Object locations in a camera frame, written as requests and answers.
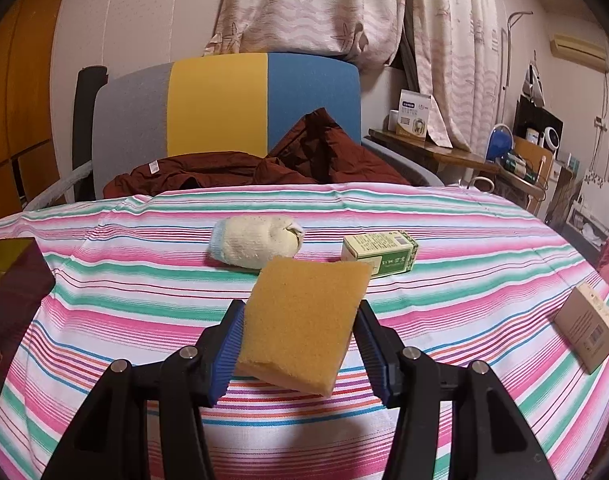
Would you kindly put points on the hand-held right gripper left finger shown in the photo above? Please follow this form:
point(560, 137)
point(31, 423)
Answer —
point(227, 355)

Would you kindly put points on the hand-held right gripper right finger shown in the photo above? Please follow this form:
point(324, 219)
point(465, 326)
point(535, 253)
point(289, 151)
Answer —
point(379, 355)

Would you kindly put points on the large yellow sponge block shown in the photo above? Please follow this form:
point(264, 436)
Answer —
point(299, 320)

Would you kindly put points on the yellow and maroon bag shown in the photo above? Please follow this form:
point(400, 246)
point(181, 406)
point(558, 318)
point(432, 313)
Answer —
point(9, 320)

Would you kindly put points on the small green box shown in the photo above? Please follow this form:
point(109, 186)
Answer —
point(379, 252)

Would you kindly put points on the rolled cream sock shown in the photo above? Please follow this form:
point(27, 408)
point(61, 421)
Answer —
point(254, 242)

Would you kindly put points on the striped cloth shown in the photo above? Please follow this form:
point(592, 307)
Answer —
point(134, 280)

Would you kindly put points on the brown cardboard box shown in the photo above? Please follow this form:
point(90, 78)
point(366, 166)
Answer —
point(584, 325)

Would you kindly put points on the wooden desk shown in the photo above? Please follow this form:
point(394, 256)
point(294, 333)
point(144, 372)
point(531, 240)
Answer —
point(434, 152)

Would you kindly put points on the maroon garment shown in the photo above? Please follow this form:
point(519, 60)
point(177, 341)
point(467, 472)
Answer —
point(334, 150)

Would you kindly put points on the small white jar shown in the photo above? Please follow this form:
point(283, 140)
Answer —
point(393, 120)

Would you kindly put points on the wooden side shelf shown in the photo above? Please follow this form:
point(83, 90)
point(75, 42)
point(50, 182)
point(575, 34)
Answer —
point(539, 180)

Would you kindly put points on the white carton with window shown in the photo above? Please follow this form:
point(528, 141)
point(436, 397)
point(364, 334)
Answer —
point(413, 117)

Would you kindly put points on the blue desk fan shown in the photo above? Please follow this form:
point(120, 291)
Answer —
point(499, 142)

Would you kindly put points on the grey yellow blue chair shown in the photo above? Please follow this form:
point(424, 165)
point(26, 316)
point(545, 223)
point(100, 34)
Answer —
point(214, 105)

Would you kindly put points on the white storage rack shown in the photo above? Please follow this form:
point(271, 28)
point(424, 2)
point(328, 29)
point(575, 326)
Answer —
point(586, 215)

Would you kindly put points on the black monitor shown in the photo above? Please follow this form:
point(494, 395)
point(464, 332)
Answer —
point(531, 115)

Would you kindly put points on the pink patterned curtain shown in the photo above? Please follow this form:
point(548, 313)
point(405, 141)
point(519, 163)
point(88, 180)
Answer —
point(459, 35)
point(309, 5)

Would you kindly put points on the wooden wardrobe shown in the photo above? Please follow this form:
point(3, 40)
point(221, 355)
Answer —
point(24, 85)

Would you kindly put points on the beige air conditioner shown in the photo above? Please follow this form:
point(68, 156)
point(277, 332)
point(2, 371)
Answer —
point(579, 50)

